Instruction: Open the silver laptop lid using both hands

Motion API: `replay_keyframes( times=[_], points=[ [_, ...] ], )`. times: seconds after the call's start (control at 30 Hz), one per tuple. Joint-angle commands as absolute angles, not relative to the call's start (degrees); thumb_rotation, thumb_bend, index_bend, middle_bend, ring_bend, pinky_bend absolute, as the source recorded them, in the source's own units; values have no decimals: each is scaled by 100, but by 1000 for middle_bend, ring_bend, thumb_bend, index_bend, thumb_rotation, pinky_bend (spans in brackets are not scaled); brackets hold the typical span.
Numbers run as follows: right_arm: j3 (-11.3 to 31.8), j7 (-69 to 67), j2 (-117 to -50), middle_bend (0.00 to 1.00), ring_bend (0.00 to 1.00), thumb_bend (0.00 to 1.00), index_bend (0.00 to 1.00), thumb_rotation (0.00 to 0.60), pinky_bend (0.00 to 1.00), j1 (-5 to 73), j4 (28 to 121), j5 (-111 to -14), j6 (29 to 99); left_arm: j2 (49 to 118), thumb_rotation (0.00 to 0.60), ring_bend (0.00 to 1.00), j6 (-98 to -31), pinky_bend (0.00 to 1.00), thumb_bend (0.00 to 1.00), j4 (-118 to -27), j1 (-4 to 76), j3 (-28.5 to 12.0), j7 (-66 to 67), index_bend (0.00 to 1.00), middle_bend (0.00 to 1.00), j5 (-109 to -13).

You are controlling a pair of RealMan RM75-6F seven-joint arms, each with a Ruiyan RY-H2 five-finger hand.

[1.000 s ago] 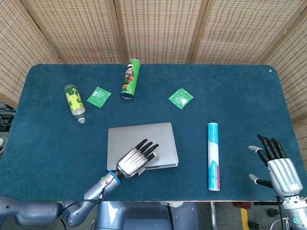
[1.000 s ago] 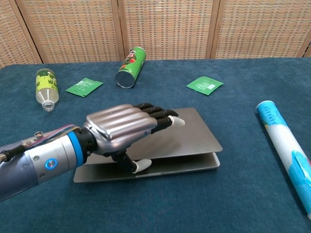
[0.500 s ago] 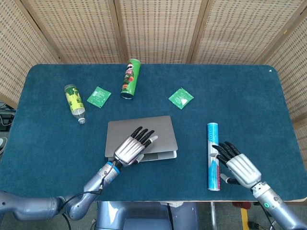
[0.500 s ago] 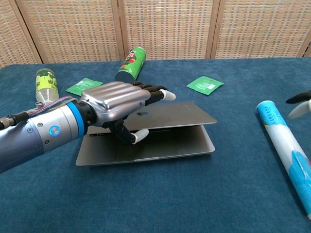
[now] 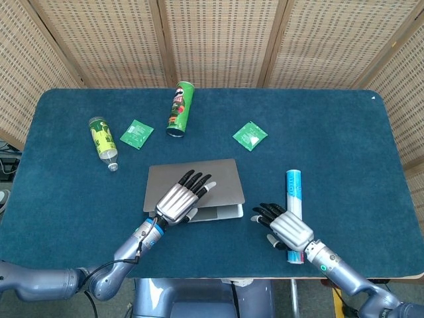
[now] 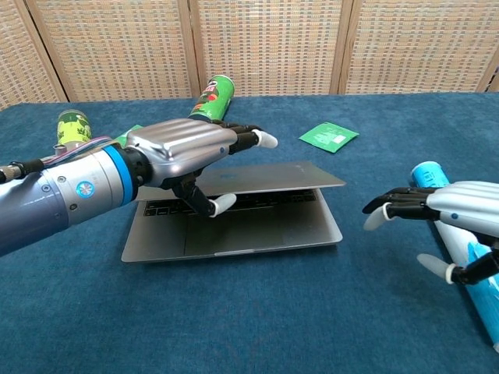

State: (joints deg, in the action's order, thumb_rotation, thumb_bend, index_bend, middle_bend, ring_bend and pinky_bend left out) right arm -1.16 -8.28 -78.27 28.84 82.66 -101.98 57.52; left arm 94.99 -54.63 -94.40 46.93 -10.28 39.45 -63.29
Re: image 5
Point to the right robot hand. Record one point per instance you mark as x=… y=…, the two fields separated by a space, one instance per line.
x=293 y=230

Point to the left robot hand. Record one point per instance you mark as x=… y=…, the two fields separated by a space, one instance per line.
x=175 y=202

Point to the silver laptop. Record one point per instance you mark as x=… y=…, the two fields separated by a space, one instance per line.
x=225 y=185

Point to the blue white tube can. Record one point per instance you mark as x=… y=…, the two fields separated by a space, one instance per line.
x=294 y=189

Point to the metal table leg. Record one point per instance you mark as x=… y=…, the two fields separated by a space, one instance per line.
x=294 y=298

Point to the green sachet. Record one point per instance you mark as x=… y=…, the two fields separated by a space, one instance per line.
x=249 y=136
x=136 y=134

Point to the teal table cloth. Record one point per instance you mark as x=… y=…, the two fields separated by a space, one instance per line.
x=331 y=149

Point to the green Pringles can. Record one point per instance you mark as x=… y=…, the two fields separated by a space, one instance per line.
x=179 y=109

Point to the plastic bottle yellow-green label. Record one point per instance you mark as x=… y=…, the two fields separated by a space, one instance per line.
x=102 y=139

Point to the blue-grey robot torso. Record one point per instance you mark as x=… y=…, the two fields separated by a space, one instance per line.
x=185 y=298

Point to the grey shoe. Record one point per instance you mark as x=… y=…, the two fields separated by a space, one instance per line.
x=4 y=200

